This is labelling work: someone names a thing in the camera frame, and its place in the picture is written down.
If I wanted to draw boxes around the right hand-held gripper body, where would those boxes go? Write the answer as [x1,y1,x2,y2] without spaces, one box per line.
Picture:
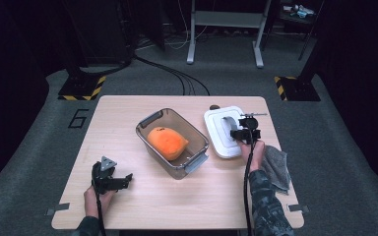
[238,112,269,146]

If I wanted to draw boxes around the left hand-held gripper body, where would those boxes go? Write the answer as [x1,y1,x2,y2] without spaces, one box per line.
[91,155,119,196]

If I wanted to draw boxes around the white lid with grey handle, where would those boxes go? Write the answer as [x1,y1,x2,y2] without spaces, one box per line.
[203,104,254,160]

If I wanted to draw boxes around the grey towel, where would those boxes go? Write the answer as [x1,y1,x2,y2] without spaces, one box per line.
[261,145,292,196]

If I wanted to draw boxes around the orange plush toy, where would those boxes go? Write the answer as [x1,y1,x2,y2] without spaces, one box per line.
[146,126,190,162]

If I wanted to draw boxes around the grey transparent storage box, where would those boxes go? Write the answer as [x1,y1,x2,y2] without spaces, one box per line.
[135,107,211,181]

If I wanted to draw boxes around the person's right hand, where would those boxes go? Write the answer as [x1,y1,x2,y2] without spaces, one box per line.
[238,140,267,173]

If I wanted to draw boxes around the person's left hand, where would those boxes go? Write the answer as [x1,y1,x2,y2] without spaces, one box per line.
[83,186,116,219]

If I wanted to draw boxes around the grey tape piece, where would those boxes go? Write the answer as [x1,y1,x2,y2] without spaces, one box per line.
[45,202,71,217]
[286,203,310,214]

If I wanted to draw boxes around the black striped stand base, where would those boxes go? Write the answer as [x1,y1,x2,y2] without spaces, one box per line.
[57,75,107,102]
[274,75,322,102]

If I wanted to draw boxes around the grey metal stand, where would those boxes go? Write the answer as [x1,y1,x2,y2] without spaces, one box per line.
[186,0,273,70]

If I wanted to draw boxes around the cluttered dark shelf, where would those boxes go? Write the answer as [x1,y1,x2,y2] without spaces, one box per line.
[279,2,317,22]

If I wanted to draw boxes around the dark cabinet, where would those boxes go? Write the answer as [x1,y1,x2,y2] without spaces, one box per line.
[61,0,136,67]

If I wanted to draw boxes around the left hand-held gripper cable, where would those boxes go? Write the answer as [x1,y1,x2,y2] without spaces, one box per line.
[91,162,108,236]

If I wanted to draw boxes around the black floor cables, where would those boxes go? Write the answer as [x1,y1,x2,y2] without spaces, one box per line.
[133,54,212,97]

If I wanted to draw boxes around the white cable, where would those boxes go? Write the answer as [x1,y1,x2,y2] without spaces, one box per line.
[162,0,209,51]

